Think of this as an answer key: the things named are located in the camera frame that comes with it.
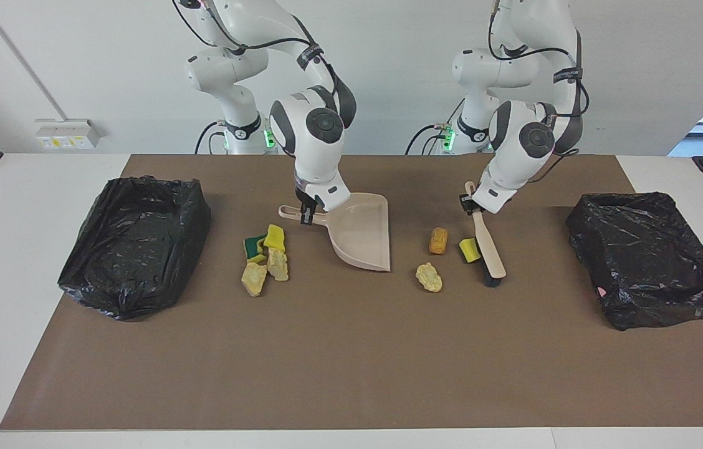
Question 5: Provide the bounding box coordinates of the beige plastic dustpan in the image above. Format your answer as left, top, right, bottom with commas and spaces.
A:
278, 192, 391, 273

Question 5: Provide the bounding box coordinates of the brown table mat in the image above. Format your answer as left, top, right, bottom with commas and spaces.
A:
0, 154, 703, 431

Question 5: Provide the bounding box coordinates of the pale yellow foam chunk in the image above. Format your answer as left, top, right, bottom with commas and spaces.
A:
415, 262, 443, 293
267, 248, 290, 282
241, 262, 269, 297

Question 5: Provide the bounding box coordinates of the white wall socket box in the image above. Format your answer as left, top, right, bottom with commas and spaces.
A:
35, 118, 102, 150

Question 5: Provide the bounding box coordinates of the black base cable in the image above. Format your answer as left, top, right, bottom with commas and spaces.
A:
194, 120, 227, 155
406, 123, 455, 155

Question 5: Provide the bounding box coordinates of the yellow and green sponge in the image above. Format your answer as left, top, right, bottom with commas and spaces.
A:
243, 234, 268, 263

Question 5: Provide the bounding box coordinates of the beige hand brush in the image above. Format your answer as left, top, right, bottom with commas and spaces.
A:
464, 181, 507, 288

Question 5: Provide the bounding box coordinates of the black bag lined bin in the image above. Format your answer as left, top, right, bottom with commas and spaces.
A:
57, 176, 212, 322

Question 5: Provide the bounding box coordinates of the right arm gripper cable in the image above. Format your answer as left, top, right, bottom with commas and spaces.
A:
171, 0, 357, 128

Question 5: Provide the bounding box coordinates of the white wall conduit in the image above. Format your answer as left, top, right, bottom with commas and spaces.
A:
0, 0, 70, 122

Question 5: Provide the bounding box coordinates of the black bag bin pink spot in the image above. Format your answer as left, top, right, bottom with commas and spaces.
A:
565, 191, 703, 332

